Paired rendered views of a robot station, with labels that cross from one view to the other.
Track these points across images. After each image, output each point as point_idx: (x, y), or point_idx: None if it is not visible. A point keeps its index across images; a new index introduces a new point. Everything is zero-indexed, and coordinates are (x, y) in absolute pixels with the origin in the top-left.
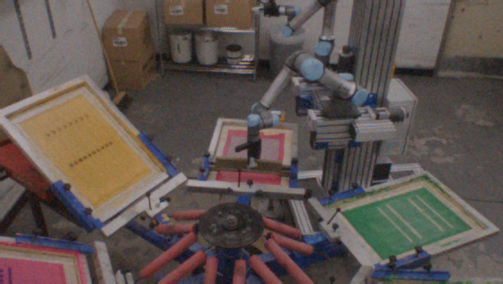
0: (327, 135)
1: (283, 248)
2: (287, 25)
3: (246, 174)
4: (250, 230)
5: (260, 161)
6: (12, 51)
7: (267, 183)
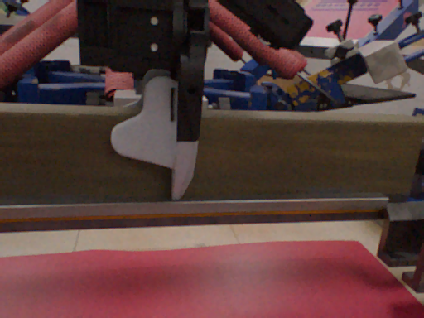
0: None
1: (40, 87)
2: None
3: (203, 303)
4: None
5: (86, 106)
6: None
7: (42, 260)
